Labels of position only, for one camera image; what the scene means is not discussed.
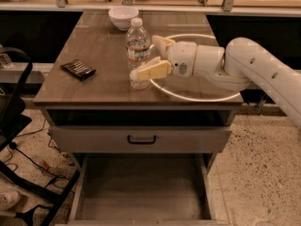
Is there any open bottom drawer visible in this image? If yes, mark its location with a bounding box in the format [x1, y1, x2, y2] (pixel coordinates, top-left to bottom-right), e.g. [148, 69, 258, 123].
[56, 154, 230, 226]

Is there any black drawer handle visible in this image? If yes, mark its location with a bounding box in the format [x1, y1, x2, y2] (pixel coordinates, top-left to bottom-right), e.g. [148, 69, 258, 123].
[127, 135, 157, 145]

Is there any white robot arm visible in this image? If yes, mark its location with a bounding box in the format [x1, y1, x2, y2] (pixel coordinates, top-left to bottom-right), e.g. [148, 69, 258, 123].
[130, 35, 301, 126]

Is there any grey wooden drawer cabinet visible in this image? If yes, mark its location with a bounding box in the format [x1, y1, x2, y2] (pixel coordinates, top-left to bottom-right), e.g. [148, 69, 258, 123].
[33, 9, 245, 226]

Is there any white ceramic bowl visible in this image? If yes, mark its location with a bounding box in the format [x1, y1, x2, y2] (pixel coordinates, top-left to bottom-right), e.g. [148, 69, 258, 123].
[108, 6, 139, 31]

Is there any white shoe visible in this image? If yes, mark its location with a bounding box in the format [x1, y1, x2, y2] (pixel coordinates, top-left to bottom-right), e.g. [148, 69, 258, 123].
[0, 190, 21, 211]

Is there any metal shelf bracket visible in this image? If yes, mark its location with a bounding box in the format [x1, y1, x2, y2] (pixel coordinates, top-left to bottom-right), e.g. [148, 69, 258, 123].
[256, 93, 269, 115]

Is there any clear plastic water bottle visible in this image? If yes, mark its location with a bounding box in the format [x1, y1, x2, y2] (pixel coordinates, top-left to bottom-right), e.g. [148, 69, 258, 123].
[125, 17, 151, 90]

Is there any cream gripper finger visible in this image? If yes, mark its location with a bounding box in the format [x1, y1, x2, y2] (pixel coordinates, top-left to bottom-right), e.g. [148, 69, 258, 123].
[130, 56, 172, 81]
[151, 35, 175, 58]

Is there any black floor cable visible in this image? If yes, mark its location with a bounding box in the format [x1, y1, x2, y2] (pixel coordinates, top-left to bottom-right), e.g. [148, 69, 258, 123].
[8, 119, 76, 190]

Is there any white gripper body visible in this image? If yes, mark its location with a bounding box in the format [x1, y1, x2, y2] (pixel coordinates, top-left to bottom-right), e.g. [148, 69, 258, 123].
[167, 41, 198, 77]

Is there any black metal cart frame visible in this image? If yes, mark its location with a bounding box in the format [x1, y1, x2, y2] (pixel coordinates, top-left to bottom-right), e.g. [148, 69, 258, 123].
[0, 46, 81, 226]

